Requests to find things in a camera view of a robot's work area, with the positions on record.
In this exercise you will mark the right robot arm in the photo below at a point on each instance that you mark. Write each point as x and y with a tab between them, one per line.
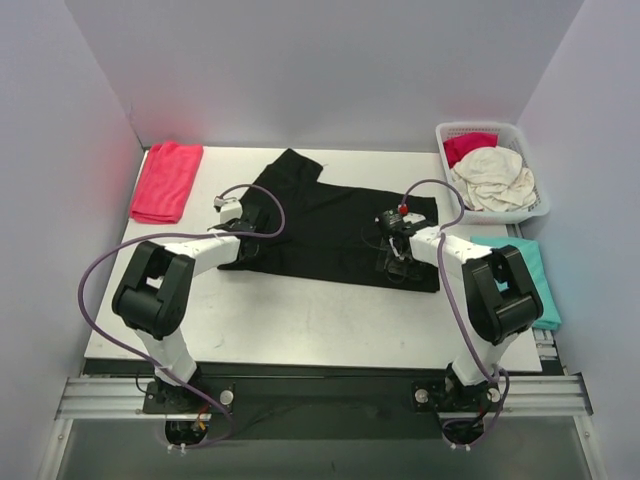
490	289

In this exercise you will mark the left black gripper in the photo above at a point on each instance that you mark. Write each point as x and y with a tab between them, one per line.
255	220

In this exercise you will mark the aluminium rail frame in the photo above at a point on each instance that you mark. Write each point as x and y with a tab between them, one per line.
542	430

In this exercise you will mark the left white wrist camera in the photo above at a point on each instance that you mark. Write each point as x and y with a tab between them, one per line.
228	209

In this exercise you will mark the white laundry basket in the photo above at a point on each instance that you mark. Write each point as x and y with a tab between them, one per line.
509	137

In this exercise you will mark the red t shirt in basket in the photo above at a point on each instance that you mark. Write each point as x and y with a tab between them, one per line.
456	148

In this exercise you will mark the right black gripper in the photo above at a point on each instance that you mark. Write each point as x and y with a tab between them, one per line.
393	255

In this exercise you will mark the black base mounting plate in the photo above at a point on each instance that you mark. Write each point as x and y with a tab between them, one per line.
239	402

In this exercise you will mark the cream t shirt in basket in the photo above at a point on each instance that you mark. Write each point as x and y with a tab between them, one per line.
494	179

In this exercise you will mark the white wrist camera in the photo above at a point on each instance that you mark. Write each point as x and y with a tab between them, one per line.
411	220
228	209

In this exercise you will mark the folded pink t shirt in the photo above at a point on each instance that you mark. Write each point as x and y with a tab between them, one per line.
165	183

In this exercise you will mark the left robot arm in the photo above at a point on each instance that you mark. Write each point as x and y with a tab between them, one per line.
153	294

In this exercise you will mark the folded teal t shirt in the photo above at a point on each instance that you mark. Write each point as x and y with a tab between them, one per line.
550	320

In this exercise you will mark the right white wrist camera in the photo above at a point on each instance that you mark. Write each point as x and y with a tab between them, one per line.
411	220

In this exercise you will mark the black t shirt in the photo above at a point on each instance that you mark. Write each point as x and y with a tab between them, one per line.
328	232

